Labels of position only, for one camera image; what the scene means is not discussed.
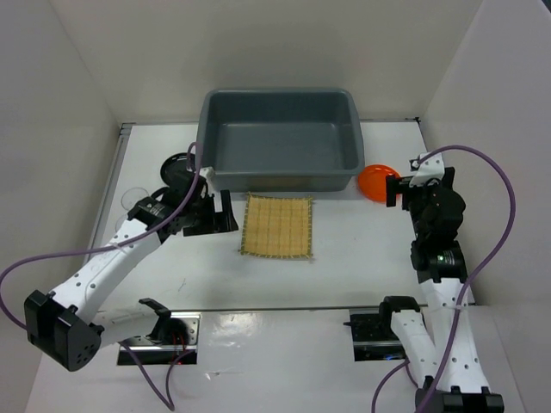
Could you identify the woven bamboo mat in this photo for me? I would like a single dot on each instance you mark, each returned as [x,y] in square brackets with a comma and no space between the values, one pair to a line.
[278,228]

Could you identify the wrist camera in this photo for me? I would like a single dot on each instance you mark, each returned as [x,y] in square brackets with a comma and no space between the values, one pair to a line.
[425,171]
[207,173]

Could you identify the clear glass cup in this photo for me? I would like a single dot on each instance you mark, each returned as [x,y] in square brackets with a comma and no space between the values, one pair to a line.
[132,196]
[120,221]

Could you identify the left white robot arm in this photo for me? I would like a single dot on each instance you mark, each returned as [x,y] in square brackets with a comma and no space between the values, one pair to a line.
[66,324]

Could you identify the grey plastic bin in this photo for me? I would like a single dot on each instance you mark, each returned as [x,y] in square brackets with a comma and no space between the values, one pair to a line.
[281,140]

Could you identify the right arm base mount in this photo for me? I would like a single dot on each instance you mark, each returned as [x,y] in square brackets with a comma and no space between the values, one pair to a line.
[370,328]

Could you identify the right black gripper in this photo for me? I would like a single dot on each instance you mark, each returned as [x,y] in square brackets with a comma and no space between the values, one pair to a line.
[397,185]

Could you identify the black round plate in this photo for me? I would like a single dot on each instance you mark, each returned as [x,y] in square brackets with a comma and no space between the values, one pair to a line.
[178,171]

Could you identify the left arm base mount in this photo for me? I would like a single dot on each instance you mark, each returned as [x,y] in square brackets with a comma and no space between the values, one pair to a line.
[180,337]

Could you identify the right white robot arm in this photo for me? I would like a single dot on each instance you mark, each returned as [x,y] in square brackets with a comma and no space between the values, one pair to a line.
[438,341]

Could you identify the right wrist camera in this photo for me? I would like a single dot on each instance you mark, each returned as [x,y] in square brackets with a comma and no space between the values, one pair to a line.
[425,171]

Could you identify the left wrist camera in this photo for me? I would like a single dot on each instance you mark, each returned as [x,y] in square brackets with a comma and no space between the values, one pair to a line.
[207,173]

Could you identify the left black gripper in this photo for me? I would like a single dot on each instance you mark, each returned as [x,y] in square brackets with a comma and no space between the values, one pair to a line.
[218,222]

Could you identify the orange plastic plate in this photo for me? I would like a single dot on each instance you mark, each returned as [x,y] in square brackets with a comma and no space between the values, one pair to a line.
[372,181]

